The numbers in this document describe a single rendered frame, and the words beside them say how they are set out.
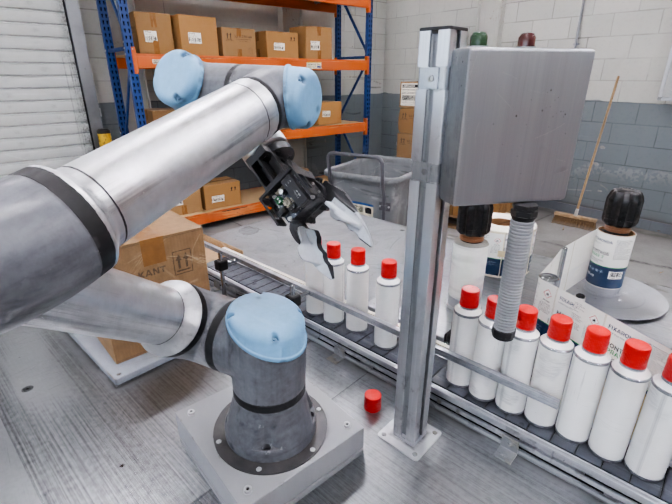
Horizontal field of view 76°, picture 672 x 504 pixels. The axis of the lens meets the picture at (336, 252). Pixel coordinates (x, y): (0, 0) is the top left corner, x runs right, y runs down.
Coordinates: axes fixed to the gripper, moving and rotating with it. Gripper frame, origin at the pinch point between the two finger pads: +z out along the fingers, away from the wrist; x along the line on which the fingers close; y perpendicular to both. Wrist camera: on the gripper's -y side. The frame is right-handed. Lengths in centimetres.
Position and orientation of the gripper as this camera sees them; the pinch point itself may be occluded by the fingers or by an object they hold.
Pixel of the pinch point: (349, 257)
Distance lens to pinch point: 64.3
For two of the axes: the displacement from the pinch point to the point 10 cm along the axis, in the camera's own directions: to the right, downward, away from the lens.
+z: 5.7, 7.8, -2.6
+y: -4.3, 0.1, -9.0
